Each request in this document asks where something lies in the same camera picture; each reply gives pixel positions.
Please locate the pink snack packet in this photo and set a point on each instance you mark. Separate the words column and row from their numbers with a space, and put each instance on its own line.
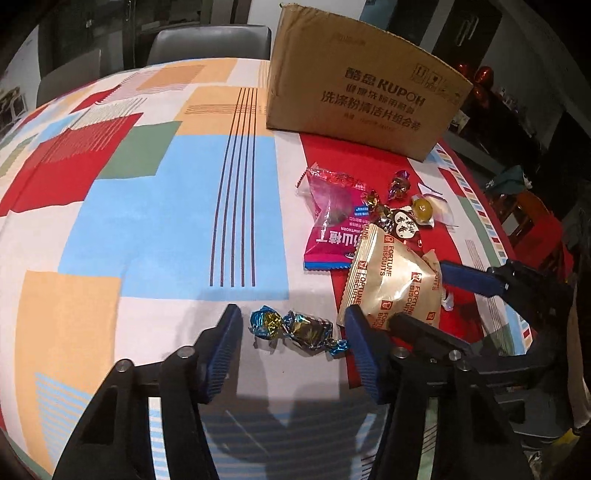
column 334, row 217

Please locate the red cloth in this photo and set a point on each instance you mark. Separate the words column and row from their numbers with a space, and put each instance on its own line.
column 540, row 235

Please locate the small brown gold candy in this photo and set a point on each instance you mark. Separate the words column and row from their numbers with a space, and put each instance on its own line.
column 375, row 203

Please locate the grey upholstered chair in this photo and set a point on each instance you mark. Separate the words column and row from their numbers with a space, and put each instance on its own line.
column 69, row 74
column 207, row 44

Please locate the purple foil candy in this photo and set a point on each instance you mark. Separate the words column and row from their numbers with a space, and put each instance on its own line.
column 399, row 184

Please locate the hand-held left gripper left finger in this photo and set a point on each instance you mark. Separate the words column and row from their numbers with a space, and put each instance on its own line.
column 221, row 350

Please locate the brown cardboard box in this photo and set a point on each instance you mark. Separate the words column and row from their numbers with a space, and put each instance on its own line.
column 364, row 78

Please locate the green cloth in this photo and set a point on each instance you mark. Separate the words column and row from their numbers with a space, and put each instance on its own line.
column 508, row 180

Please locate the yellow candy clear wrapper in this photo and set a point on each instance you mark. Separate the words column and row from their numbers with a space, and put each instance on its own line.
column 424, row 207

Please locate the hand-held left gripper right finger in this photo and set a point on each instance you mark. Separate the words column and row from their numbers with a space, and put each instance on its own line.
column 367, row 355

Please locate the blue gold candy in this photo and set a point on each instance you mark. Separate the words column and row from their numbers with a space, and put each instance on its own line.
column 267, row 321

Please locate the brown white candy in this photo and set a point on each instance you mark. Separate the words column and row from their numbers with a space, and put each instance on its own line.
column 402, row 224

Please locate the gold biscuit packet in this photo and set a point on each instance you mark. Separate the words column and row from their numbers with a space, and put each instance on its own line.
column 397, row 272

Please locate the dark candy blue wrapper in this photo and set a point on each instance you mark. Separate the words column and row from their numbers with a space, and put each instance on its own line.
column 310, row 330

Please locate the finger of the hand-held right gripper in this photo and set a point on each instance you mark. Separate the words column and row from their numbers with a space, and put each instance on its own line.
column 429, row 332
column 468, row 277

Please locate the wooden chair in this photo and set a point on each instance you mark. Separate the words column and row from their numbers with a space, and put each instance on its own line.
column 531, row 217

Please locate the red foil balloon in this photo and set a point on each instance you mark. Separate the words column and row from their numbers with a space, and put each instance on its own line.
column 480, row 81

